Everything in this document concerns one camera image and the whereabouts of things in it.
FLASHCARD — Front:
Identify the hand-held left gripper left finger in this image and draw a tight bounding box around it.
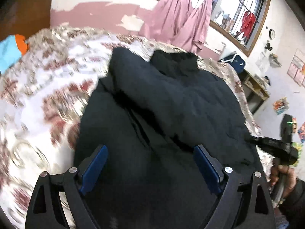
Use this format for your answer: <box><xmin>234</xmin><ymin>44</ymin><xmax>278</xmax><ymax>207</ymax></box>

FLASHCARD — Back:
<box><xmin>25</xmin><ymin>145</ymin><xmax>108</xmax><ymax>229</ymax></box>

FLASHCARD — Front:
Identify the white wall paper sheet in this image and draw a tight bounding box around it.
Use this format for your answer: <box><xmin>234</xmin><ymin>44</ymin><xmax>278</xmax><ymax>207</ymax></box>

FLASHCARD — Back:
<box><xmin>256</xmin><ymin>51</ymin><xmax>266</xmax><ymax>72</ymax></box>

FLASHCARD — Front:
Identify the person's right hand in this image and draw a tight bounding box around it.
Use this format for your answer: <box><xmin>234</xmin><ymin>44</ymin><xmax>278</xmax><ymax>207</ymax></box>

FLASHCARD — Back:
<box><xmin>269</xmin><ymin>159</ymin><xmax>297</xmax><ymax>199</ymax></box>

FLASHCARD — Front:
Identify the red hanging garment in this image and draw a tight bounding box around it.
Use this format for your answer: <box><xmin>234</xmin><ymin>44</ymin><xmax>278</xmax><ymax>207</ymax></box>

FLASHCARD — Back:
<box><xmin>239</xmin><ymin>11</ymin><xmax>256</xmax><ymax>40</ymax></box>

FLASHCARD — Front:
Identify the colourful wall sticker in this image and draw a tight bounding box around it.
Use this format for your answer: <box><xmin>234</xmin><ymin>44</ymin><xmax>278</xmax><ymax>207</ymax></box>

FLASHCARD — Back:
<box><xmin>273</xmin><ymin>97</ymin><xmax>289</xmax><ymax>115</ymax></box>

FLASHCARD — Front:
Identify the wooden headboard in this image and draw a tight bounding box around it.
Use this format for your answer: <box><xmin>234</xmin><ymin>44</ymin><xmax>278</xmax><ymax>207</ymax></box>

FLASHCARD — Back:
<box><xmin>0</xmin><ymin>0</ymin><xmax>52</xmax><ymax>41</ymax></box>

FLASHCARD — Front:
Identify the wooden desk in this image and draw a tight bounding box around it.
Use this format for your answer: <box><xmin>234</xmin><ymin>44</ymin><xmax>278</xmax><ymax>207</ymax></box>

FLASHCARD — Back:
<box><xmin>238</xmin><ymin>69</ymin><xmax>271</xmax><ymax>115</ymax></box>

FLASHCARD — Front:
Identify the black padded jacket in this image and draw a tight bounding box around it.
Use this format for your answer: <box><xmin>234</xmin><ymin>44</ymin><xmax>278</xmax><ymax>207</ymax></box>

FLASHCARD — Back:
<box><xmin>73</xmin><ymin>47</ymin><xmax>264</xmax><ymax>229</ymax></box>

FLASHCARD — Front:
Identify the pink curtain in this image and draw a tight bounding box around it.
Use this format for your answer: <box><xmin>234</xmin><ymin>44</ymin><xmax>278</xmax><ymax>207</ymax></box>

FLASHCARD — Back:
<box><xmin>138</xmin><ymin>0</ymin><xmax>273</xmax><ymax>55</ymax></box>

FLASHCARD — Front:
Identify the light blue cloth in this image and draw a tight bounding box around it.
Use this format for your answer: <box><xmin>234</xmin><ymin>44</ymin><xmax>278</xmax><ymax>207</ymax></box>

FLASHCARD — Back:
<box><xmin>0</xmin><ymin>35</ymin><xmax>22</xmax><ymax>73</ymax></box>

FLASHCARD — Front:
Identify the pink wall poster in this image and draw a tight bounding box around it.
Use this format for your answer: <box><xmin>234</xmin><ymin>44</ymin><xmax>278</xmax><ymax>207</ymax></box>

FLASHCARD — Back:
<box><xmin>287</xmin><ymin>49</ymin><xmax>305</xmax><ymax>87</ymax></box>

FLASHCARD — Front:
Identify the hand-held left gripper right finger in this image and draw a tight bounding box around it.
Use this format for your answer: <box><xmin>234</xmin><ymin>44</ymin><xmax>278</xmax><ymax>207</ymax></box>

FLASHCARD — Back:
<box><xmin>193</xmin><ymin>144</ymin><xmax>277</xmax><ymax>229</ymax></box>

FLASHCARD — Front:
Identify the floral bed blanket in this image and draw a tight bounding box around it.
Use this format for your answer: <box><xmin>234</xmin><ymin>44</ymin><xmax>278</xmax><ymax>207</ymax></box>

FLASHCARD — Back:
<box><xmin>0</xmin><ymin>25</ymin><xmax>274</xmax><ymax>229</ymax></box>

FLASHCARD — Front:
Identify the large barred window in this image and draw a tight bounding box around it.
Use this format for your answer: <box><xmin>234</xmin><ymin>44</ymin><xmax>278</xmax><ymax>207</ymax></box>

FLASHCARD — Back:
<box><xmin>209</xmin><ymin>0</ymin><xmax>272</xmax><ymax>58</ymax></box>

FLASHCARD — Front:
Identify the person's right forearm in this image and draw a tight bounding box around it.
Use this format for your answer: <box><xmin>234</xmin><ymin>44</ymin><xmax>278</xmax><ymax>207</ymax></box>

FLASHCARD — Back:
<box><xmin>278</xmin><ymin>178</ymin><xmax>305</xmax><ymax>229</ymax></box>

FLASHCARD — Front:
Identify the orange cloth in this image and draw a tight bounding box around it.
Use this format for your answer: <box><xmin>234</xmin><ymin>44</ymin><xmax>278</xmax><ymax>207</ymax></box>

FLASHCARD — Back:
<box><xmin>15</xmin><ymin>34</ymin><xmax>29</xmax><ymax>54</ymax></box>

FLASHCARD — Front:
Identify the blue backpack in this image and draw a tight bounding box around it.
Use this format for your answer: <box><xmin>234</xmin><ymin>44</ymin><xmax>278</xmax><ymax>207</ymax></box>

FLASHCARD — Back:
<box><xmin>220</xmin><ymin>54</ymin><xmax>246</xmax><ymax>73</ymax></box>

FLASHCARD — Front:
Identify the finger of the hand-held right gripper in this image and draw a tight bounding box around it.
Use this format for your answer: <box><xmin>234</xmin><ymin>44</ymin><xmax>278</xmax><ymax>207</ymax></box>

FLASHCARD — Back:
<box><xmin>249</xmin><ymin>136</ymin><xmax>265</xmax><ymax>149</ymax></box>

